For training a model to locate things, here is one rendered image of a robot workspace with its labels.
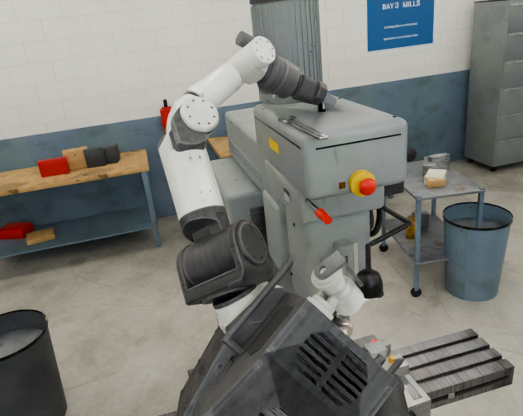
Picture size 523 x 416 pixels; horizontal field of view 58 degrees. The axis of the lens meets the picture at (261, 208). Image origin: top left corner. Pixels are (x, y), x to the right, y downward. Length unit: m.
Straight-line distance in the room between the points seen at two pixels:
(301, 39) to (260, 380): 0.96
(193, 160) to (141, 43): 4.51
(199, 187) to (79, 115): 4.63
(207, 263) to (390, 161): 0.52
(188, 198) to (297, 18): 0.70
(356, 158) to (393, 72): 5.16
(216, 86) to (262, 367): 0.58
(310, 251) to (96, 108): 4.37
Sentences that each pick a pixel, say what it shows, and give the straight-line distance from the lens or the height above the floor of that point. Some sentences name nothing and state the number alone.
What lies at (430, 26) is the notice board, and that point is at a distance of 6.44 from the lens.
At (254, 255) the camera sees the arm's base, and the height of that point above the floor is 1.76.
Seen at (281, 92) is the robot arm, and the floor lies 1.96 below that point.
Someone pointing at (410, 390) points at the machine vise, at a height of 1.00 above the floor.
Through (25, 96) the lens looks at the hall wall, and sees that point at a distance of 5.50.
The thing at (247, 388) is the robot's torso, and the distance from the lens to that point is 0.74.
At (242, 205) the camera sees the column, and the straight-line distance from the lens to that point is 1.68.
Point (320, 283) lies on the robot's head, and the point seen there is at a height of 1.66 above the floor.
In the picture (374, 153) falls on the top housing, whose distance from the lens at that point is 1.11.
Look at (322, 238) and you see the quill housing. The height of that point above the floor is 1.57.
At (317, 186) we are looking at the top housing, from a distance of 1.07.
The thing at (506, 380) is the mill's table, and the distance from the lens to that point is 1.95.
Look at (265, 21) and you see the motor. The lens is 1.41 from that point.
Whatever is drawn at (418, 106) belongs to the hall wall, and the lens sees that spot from 6.48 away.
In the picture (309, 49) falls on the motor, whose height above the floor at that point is 2.03.
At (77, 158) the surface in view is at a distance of 5.05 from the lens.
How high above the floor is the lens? 2.14
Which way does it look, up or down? 23 degrees down
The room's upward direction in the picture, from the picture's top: 6 degrees counter-clockwise
